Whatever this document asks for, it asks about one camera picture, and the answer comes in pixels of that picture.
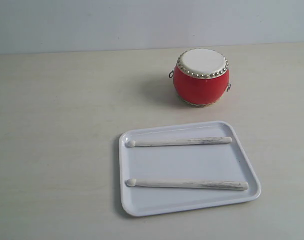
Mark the white plastic tray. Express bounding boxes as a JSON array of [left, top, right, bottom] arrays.
[[119, 120, 261, 217]]

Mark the white drumstick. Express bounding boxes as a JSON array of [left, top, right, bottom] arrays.
[[125, 136, 232, 148], [125, 178, 248, 191]]

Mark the small red drum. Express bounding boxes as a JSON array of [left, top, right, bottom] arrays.
[[169, 48, 231, 107]]

